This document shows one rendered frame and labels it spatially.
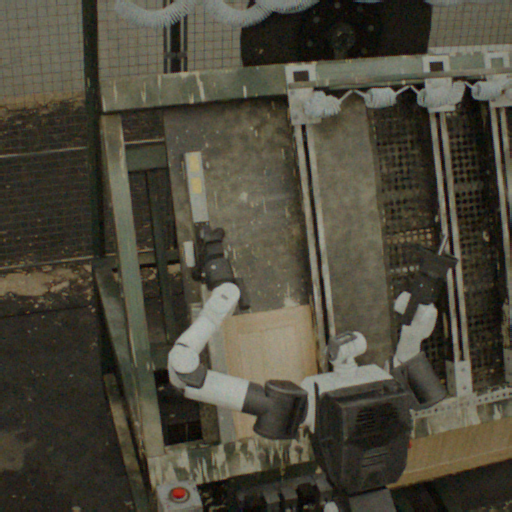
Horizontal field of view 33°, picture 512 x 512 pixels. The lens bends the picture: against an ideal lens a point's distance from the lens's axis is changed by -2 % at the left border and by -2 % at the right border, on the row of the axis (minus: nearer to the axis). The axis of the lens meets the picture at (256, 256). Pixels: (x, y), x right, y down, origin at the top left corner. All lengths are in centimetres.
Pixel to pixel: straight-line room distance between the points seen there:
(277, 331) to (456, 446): 111
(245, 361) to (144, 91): 93
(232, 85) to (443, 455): 179
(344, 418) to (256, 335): 67
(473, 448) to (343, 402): 150
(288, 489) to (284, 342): 49
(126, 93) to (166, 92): 12
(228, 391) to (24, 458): 192
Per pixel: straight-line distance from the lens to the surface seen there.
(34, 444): 425
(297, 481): 306
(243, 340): 291
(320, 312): 292
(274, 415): 244
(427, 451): 367
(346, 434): 237
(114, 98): 274
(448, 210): 310
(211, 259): 265
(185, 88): 278
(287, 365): 297
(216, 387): 243
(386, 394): 240
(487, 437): 379
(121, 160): 278
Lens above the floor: 302
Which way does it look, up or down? 34 degrees down
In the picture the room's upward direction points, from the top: 2 degrees clockwise
